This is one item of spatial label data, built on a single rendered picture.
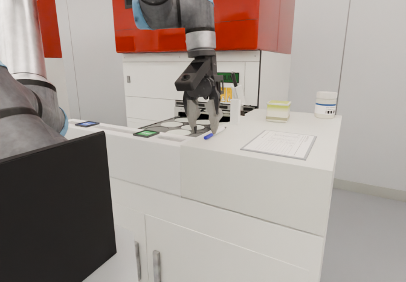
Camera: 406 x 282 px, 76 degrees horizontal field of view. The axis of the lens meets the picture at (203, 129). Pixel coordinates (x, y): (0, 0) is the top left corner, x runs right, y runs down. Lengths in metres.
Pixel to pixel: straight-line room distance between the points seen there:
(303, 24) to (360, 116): 0.96
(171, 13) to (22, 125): 0.40
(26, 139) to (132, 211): 0.50
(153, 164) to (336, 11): 2.24
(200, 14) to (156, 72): 0.84
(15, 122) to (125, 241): 0.30
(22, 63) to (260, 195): 0.59
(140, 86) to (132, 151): 0.82
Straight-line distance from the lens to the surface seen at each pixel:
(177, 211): 0.75
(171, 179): 0.72
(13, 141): 0.45
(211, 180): 0.65
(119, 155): 0.82
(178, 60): 1.39
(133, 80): 1.59
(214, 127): 0.67
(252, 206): 0.64
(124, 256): 0.55
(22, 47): 0.71
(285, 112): 0.93
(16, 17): 0.75
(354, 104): 2.66
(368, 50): 2.64
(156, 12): 0.65
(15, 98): 0.51
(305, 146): 0.69
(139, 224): 0.87
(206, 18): 0.67
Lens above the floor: 1.16
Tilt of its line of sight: 14 degrees down
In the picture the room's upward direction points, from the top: straight up
